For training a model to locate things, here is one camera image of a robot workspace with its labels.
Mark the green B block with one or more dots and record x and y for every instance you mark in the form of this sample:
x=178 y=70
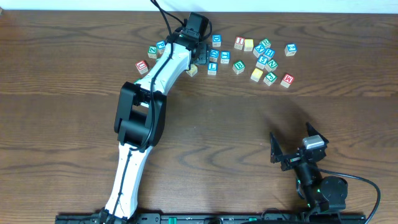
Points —
x=238 y=67

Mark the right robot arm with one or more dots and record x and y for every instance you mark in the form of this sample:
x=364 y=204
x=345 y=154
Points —
x=323 y=194

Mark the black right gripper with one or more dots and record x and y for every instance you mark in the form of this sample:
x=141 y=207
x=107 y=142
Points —
x=294 y=158

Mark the blue X block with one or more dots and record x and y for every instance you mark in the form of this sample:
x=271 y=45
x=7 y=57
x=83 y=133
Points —
x=258 y=50

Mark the blue D block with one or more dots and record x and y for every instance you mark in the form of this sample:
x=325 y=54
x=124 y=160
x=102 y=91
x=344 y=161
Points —
x=216 y=40

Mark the green R block right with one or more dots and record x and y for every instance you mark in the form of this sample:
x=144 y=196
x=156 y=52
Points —
x=266 y=43

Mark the red I block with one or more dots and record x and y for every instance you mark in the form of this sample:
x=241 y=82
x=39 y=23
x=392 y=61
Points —
x=239 y=43

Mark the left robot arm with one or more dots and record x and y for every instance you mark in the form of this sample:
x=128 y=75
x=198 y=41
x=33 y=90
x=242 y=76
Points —
x=140 y=116

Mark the green Z block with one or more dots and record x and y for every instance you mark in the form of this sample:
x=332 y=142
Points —
x=152 y=52

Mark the yellow O block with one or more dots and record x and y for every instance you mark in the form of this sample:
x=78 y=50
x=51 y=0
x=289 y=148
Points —
x=256 y=74

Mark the green J block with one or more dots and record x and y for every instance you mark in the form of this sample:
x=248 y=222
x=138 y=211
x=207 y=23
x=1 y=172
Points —
x=270 y=78

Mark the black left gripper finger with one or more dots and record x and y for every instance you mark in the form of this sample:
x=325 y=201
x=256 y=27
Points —
x=276 y=151
x=313 y=132

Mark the yellow S block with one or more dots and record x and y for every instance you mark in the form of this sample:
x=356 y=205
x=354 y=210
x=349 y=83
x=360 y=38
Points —
x=193 y=69

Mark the blue P block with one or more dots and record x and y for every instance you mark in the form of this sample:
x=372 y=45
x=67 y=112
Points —
x=161 y=46

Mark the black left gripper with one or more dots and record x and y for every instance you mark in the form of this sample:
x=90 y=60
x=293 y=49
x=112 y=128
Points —
x=201 y=55

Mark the blue L block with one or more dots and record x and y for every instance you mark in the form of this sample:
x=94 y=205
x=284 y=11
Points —
x=212 y=68

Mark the red U block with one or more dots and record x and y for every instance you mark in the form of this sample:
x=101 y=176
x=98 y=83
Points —
x=142 y=67

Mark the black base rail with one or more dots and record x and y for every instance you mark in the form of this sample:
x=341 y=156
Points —
x=156 y=218

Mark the plain yellow block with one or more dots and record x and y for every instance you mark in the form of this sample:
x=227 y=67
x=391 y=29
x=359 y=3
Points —
x=248 y=44

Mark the blue T block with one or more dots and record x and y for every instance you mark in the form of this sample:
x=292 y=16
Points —
x=225 y=57

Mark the red M block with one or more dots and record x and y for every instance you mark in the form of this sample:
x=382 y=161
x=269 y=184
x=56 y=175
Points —
x=287 y=80

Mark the green N block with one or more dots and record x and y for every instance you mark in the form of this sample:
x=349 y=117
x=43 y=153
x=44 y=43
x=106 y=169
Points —
x=271 y=65

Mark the blue 5 block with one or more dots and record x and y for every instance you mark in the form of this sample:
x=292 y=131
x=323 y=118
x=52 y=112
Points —
x=261 y=62

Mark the blue H block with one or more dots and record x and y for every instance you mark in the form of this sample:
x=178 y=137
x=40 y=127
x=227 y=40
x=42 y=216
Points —
x=269 y=53

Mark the blue 2 block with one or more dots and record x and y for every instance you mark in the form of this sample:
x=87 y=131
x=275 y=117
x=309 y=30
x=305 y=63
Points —
x=290 y=50

